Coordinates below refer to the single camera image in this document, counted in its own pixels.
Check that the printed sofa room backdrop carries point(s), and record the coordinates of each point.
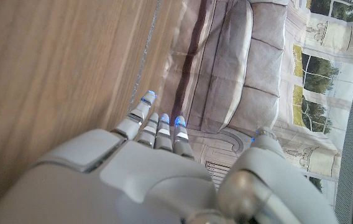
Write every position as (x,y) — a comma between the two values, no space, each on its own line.
(241,62)

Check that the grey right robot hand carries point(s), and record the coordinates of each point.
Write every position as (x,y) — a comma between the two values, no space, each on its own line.
(151,174)

